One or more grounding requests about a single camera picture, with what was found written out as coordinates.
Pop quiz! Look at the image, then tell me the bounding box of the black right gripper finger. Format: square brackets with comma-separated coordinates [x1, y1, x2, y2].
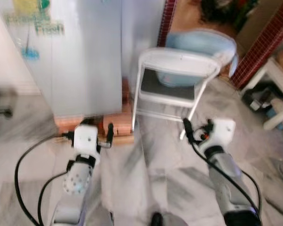
[183, 118, 195, 143]

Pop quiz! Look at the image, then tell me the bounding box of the white fridge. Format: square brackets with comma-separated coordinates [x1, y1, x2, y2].
[0, 0, 170, 118]

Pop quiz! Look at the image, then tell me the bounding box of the red brick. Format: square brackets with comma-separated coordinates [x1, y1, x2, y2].
[54, 115, 85, 136]
[101, 113, 135, 140]

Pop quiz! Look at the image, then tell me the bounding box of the white folding step stool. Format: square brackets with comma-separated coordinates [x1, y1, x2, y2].
[131, 47, 223, 142]

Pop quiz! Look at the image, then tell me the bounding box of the pale blue plastic tub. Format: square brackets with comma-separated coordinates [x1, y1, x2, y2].
[165, 29, 239, 88]

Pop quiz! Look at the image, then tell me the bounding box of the white plastic side table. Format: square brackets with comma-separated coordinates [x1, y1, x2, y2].
[241, 56, 283, 132]

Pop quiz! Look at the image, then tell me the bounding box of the right robot leg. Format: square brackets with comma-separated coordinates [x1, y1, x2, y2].
[150, 212, 189, 226]

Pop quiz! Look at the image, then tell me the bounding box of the dark red tiled pillar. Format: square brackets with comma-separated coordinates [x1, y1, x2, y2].
[230, 0, 283, 90]

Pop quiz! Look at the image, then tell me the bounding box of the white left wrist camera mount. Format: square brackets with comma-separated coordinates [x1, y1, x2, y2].
[73, 124, 101, 154]

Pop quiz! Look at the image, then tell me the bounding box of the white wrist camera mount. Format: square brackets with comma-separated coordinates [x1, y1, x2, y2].
[73, 124, 101, 154]
[208, 118, 237, 147]

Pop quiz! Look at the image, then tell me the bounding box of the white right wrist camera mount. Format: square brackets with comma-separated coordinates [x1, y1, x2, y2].
[208, 118, 237, 147]

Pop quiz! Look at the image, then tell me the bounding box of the black device with cables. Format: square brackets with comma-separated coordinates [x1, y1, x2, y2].
[242, 87, 275, 113]

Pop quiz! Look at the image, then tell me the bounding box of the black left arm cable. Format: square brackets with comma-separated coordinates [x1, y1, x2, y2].
[14, 134, 76, 226]
[37, 171, 69, 226]

